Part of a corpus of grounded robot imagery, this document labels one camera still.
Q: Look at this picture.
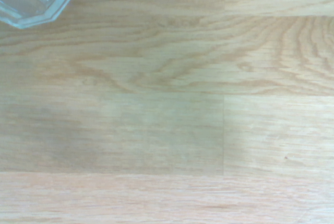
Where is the clear faceted drinking glass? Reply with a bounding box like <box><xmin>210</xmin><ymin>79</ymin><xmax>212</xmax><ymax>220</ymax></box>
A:
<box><xmin>0</xmin><ymin>0</ymin><xmax>77</xmax><ymax>30</ymax></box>

